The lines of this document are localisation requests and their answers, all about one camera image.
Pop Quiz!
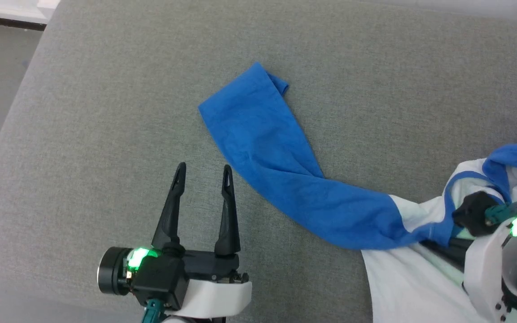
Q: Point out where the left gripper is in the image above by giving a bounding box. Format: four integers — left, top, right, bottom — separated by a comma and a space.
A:
97, 162, 253, 319

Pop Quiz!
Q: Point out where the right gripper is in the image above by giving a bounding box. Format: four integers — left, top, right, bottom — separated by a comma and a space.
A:
420, 215, 517, 323

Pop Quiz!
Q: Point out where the blue and white shirt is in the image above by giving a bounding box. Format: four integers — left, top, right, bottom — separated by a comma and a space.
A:
198, 62, 517, 323

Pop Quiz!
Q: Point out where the white skirting ledge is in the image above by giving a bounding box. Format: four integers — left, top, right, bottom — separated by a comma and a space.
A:
0, 0, 60, 31

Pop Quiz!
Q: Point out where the right gripper cable, green plug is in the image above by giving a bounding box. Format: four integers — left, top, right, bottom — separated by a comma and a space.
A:
485, 202, 517, 228

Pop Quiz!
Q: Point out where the gripper cable, green plug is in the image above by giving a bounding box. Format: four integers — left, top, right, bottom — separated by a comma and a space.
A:
141, 298, 167, 323
485, 202, 517, 228

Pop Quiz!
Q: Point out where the left gripper cable, green plug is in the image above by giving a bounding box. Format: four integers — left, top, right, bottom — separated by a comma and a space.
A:
141, 298, 167, 323

